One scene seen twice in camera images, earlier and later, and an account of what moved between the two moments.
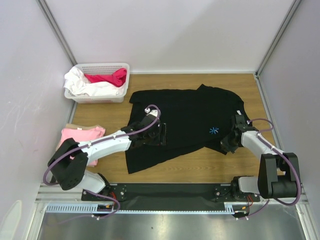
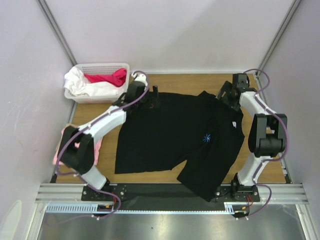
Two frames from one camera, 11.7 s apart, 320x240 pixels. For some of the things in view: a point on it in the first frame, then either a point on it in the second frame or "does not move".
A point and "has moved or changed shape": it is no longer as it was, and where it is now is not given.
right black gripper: [240, 120] -> [223, 93]
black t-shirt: [194, 119] has moved or changed shape
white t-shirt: [77, 82] does not move
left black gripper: [161, 139] -> [149, 103]
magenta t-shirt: [118, 78] does not move
